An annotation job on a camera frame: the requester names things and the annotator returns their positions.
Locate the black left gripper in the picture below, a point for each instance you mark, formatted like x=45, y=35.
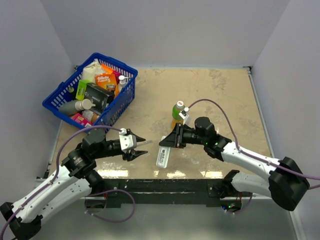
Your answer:
x=133, y=154

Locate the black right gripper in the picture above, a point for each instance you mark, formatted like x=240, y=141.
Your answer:
x=176, y=137

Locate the white remote control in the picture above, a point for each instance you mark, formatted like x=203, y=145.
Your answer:
x=163, y=157

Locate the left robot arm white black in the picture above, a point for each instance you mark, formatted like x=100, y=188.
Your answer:
x=75, y=177

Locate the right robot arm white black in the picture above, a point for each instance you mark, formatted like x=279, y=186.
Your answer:
x=279, y=179

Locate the orange juice bottle green label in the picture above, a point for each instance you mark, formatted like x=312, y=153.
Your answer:
x=176, y=118

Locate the blue plastic basket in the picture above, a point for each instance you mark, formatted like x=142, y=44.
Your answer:
x=115, y=109

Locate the amber bottle white label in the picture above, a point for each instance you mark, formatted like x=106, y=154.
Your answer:
x=90, y=116

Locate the black product box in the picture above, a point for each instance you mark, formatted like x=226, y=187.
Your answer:
x=99, y=96

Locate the pink product box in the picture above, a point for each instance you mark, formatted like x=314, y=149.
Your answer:
x=78, y=118

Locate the white pump bottle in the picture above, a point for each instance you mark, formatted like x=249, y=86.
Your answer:
x=122, y=81

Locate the orange razor blade package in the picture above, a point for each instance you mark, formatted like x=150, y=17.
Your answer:
x=108, y=82

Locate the grey bottle beige cap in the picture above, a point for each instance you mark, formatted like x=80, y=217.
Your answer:
x=76, y=106

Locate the lime green box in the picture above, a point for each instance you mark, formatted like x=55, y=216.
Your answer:
x=81, y=89

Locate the beige cloth bag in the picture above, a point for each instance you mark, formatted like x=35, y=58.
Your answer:
x=92, y=70

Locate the clear handle screwdriver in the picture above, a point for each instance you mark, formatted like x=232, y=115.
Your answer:
x=144, y=143

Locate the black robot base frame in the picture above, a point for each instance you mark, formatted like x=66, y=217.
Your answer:
x=209, y=192

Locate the aluminium table edge rail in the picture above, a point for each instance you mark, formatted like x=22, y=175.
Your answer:
x=250, y=76

